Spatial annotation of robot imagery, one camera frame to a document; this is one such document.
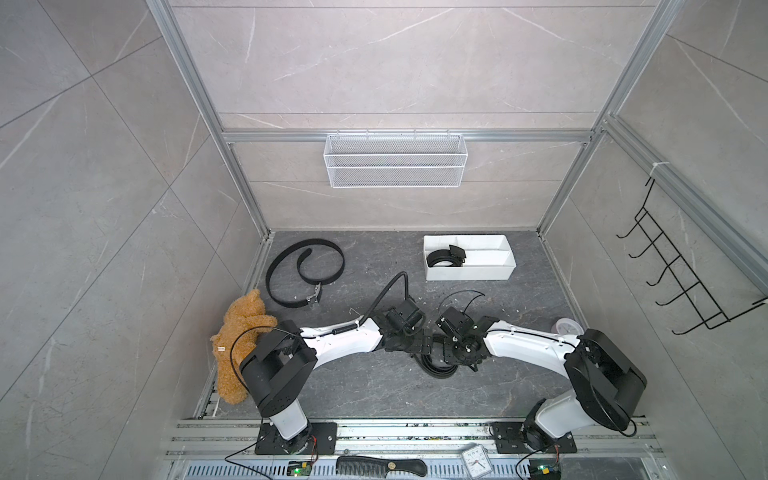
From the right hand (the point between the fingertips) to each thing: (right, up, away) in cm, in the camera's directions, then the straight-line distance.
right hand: (453, 357), depth 88 cm
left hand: (-8, +6, -3) cm, 11 cm away
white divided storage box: (+17, +30, +19) cm, 40 cm away
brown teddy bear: (-60, +11, -6) cm, 62 cm away
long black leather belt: (+3, +30, +10) cm, 32 cm away
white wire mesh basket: (-17, +64, +13) cm, 67 cm away
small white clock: (+2, -18, -19) cm, 26 cm away
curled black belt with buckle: (-44, +17, +10) cm, 48 cm away
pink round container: (+36, +9, +4) cm, 38 cm away
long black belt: (-9, -1, -4) cm, 9 cm away
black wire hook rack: (+46, +21, -24) cm, 56 cm away
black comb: (-24, -20, -17) cm, 36 cm away
